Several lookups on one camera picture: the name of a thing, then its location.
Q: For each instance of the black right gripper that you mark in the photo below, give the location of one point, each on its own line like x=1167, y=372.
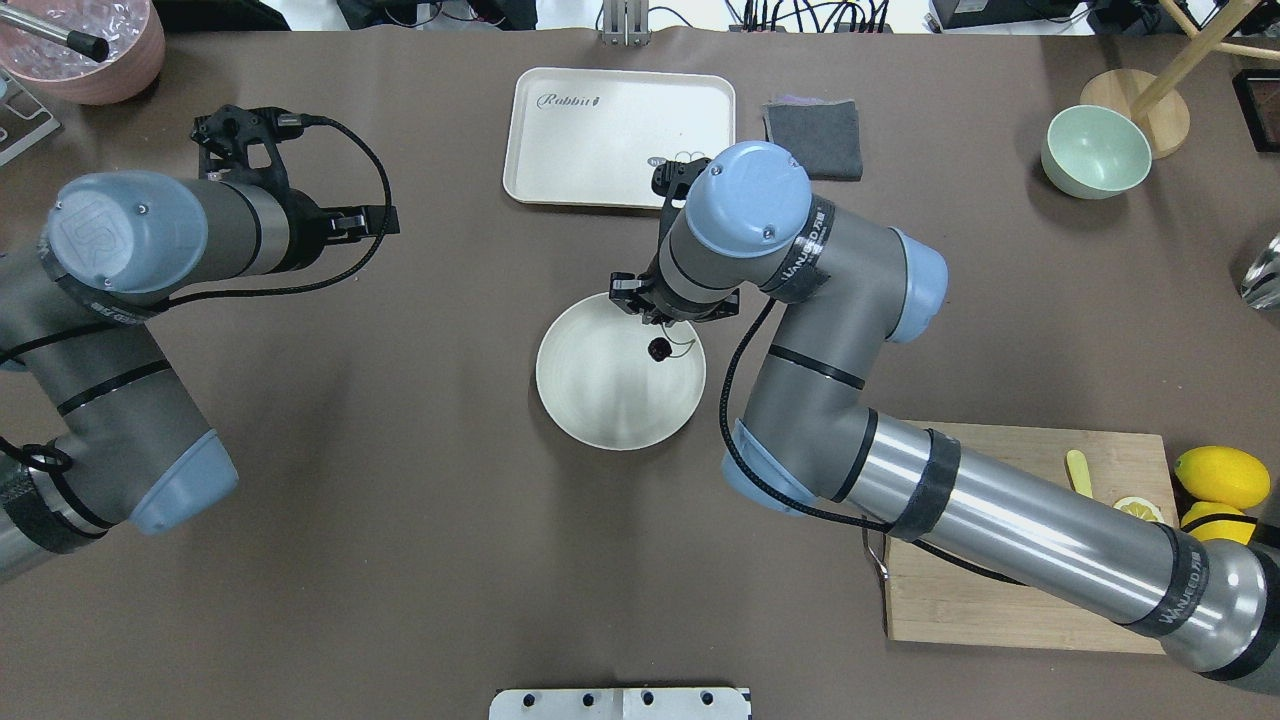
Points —
x=633, y=295

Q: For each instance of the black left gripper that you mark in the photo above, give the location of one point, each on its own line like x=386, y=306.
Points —
x=303, y=232

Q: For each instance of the beige round plate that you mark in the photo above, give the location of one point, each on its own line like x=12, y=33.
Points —
x=599, y=385

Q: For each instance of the dark red cherry pair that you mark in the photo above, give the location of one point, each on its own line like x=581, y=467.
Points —
x=664, y=348

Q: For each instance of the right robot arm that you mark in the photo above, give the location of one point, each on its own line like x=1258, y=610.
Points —
x=808, y=444

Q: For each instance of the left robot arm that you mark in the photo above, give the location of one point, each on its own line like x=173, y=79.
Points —
x=117, y=249

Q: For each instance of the cream rabbit tray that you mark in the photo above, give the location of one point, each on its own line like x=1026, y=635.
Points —
x=593, y=137

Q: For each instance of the black framed tray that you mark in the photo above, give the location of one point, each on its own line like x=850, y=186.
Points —
x=1257, y=91

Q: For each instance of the grey folded cloth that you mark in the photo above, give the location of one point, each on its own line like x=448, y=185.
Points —
x=823, y=135

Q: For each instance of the pink bowl with ice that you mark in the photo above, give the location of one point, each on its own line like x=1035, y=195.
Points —
x=137, y=50

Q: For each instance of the metal muddler in bowl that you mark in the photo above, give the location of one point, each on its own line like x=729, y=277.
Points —
x=93, y=47

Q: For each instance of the white cup rack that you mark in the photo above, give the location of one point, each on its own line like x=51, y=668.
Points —
x=25, y=121

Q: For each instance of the bamboo cutting board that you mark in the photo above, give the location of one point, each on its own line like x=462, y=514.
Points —
x=930, y=600

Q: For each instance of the yellow plastic knife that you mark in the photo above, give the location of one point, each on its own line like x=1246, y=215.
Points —
x=1079, y=472

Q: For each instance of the mint green bowl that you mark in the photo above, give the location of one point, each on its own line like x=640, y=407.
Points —
x=1093, y=153

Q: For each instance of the lemon slice lower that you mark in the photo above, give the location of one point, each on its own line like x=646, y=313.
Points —
x=1141, y=508

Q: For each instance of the wooden cup stand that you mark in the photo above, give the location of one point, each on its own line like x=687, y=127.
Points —
x=1152, y=102

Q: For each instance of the yellow lemon lower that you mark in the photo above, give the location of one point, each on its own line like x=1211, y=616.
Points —
x=1223, y=474

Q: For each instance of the yellow lemon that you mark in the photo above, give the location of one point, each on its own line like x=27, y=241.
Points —
x=1215, y=521
x=1223, y=474

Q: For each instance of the steel scoop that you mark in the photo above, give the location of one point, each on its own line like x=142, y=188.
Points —
x=1259, y=286

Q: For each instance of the yellow lemon upper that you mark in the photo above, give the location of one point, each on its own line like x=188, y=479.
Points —
x=1215, y=521

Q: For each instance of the aluminium frame post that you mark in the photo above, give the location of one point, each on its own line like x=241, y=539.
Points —
x=625, y=23

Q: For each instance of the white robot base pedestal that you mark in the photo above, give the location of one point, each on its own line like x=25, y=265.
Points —
x=623, y=703

